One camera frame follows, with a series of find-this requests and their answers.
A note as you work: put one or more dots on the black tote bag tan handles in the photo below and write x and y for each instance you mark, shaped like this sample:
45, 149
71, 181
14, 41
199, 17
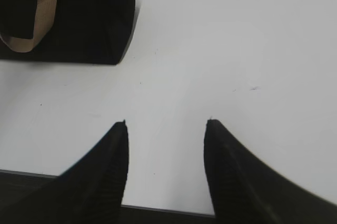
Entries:
71, 31

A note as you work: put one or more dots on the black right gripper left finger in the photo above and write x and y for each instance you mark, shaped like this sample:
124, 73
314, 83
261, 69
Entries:
91, 191

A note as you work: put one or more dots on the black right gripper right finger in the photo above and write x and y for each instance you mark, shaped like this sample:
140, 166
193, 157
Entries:
244, 189

